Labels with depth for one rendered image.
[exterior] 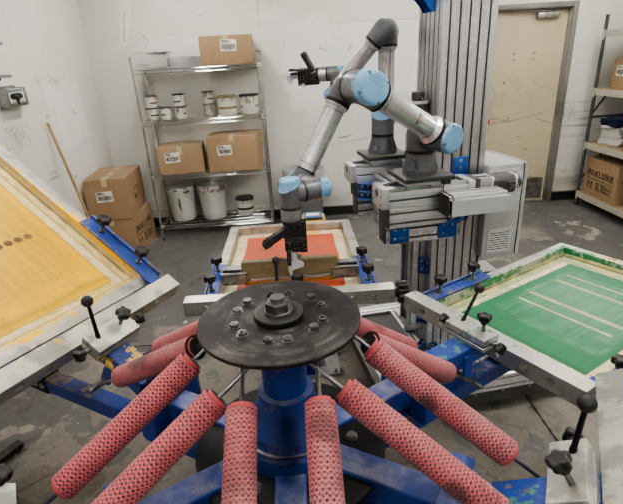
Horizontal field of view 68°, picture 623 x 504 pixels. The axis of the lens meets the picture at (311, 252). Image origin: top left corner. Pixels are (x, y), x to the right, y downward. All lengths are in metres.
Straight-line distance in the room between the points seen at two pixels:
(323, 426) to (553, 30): 5.58
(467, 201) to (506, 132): 3.93
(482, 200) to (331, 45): 3.52
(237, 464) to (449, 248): 1.89
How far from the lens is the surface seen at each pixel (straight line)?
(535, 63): 5.95
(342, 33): 5.30
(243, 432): 0.74
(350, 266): 1.71
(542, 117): 6.07
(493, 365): 1.42
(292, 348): 0.77
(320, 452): 0.73
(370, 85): 1.66
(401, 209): 2.04
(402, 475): 0.97
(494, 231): 2.47
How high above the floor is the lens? 1.74
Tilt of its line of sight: 23 degrees down
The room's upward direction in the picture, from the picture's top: 3 degrees counter-clockwise
